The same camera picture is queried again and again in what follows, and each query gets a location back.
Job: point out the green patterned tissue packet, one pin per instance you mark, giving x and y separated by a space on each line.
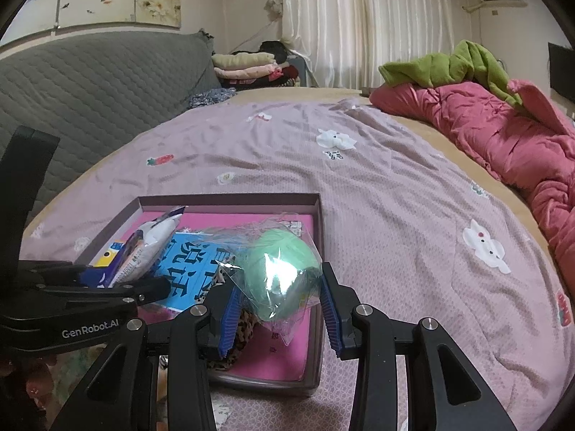
74 368

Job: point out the pile of folded clothes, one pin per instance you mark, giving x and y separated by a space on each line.
245 69

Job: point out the dark blue patterned cloth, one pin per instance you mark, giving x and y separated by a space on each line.
209 96

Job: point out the white curtain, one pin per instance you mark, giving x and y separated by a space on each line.
359 18

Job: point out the grey quilted headboard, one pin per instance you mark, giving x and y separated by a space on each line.
112 98

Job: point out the green sponge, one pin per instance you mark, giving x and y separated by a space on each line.
278 274

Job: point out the green garment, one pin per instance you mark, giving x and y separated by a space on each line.
467 63

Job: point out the purple cartoon tissue packet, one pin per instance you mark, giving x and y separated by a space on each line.
152 242

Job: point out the leopard print scrunchie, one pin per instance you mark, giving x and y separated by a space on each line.
245 327

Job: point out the purple printed bedspread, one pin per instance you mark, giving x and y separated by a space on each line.
382 188

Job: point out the yellow cartoon tissue packet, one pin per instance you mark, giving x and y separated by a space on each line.
105 258

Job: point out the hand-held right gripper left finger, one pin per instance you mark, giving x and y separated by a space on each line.
229 318

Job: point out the pink quilt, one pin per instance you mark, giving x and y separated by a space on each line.
485 125

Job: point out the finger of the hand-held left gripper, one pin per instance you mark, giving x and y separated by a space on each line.
134 289
54 271

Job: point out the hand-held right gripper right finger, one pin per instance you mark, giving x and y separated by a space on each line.
330 314

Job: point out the black television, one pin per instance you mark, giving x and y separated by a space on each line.
561 67

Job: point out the purple shallow box tray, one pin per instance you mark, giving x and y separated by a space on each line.
269 388

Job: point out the pink and blue book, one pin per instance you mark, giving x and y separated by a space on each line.
278 359

